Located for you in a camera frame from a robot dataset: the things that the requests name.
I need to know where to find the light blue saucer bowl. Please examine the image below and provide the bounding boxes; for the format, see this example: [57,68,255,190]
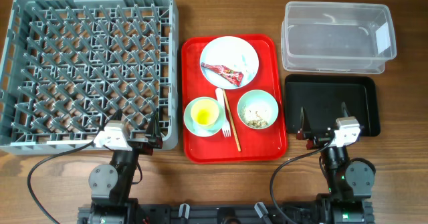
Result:
[183,97,225,137]

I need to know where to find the rice and peanut shells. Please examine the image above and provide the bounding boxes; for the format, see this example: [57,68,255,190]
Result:
[241,104,272,128]

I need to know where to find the green bowl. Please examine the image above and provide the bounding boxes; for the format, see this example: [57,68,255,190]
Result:
[237,90,279,130]

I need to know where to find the white plastic fork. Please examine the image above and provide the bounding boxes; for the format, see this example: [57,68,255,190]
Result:
[215,88,231,138]

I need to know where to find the wooden chopstick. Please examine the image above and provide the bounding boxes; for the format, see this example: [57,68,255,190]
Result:
[222,89,241,152]

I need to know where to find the red snack wrapper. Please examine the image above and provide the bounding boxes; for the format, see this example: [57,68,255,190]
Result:
[201,63,243,87]

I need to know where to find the light blue plate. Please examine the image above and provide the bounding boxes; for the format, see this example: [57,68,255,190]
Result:
[199,36,259,90]

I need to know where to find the yellow cup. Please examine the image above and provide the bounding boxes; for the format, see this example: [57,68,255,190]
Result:
[191,98,220,128]

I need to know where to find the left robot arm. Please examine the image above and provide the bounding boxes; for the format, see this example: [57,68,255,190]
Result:
[78,110,163,224]

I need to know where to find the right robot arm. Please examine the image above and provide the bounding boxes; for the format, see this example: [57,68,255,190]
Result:
[296,103,376,223]

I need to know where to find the grey dishwasher rack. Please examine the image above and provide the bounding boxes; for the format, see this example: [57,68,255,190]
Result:
[1,0,179,154]

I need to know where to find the black tray bin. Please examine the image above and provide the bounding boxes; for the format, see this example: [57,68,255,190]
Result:
[284,74,381,136]

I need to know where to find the red serving tray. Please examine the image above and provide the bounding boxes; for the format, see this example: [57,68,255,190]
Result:
[181,34,287,164]

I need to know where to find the clear plastic bin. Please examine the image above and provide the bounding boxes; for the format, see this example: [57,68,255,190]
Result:
[281,1,397,74]

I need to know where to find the right black cable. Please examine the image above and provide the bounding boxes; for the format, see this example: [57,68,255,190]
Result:
[269,135,336,224]

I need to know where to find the black cable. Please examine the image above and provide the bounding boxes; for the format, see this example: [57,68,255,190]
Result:
[269,135,336,224]
[27,140,96,224]

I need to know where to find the left black cable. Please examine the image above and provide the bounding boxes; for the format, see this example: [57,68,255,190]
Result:
[27,140,96,224]

